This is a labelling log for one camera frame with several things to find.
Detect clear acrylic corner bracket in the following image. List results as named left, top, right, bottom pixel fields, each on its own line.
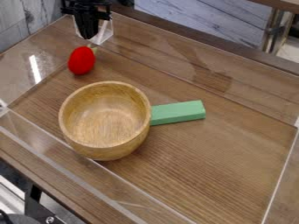
left=72, top=16, right=113, bottom=46

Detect wooden bowl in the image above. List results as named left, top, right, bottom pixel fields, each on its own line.
left=59, top=80, right=151, bottom=161

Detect green rectangular block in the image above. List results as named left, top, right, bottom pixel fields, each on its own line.
left=151, top=101, right=206, bottom=126

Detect red felt strawberry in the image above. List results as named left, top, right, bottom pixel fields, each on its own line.
left=68, top=45, right=96, bottom=75

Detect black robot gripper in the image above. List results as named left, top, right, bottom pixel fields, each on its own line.
left=60, top=0, right=111, bottom=39

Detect black table leg clamp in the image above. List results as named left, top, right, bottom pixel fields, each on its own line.
left=24, top=185, right=67, bottom=224

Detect wooden furniture frame background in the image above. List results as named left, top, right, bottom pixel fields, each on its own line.
left=250, top=0, right=299, bottom=54

